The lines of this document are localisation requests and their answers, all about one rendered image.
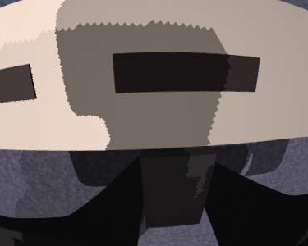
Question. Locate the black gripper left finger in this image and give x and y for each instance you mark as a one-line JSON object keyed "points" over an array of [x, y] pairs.
{"points": [[112, 218]]}

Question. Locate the black two-prong plug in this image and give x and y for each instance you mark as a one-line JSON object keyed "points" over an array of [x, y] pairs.
{"points": [[175, 184]]}

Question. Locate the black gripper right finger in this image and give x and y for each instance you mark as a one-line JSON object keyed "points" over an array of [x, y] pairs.
{"points": [[245, 213]]}

